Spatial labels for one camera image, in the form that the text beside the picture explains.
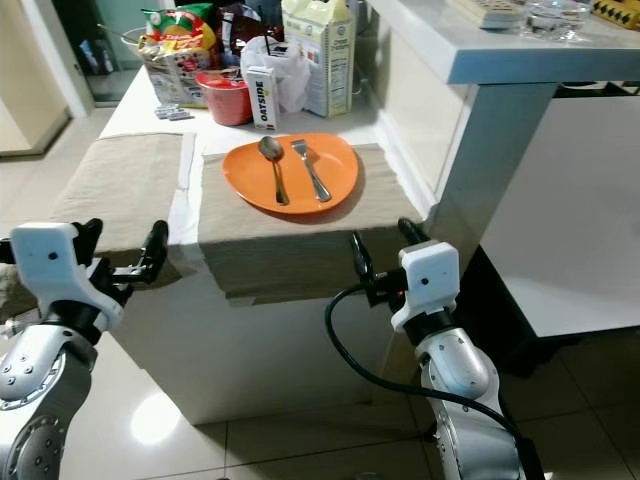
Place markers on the silver metal fork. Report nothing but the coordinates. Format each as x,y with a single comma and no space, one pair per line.
310,172

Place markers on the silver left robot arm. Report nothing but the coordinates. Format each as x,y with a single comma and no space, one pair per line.
50,420

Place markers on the beige linen placemat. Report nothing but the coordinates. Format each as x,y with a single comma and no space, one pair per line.
290,250
130,180

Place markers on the white raised bar counter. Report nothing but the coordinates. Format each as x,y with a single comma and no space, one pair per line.
480,150

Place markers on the orange plate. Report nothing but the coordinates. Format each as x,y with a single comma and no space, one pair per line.
242,180

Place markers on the white kitchen island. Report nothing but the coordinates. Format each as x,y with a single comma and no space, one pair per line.
240,360

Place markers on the small grey blister pack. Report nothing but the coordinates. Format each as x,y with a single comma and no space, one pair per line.
173,112

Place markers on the red instant noodle bowl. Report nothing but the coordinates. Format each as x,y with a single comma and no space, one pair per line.
222,103

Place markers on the white Oatside drink carton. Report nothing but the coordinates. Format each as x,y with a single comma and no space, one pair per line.
261,100

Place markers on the beige kitchen cabinet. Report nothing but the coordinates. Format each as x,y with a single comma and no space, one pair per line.
20,70

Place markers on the large cream printed carton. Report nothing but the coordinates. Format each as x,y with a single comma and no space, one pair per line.
320,60

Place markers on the white plastic bag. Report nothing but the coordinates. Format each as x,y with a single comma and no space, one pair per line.
290,75

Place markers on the red yellow snack bag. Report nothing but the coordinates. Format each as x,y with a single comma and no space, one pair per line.
178,32

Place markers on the flat cream box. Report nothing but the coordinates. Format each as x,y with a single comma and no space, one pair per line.
485,12

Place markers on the dark red snack bag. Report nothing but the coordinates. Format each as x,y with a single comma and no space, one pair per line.
245,22

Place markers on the clear glass bowl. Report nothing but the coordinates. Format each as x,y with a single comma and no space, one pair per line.
560,18

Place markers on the yellow packet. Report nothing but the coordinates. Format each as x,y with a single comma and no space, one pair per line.
618,12

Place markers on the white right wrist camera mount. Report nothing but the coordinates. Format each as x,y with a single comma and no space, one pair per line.
430,275

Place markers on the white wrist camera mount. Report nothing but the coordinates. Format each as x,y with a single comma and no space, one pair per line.
50,260
430,275

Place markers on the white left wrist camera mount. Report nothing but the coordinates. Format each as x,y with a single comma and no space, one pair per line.
50,260

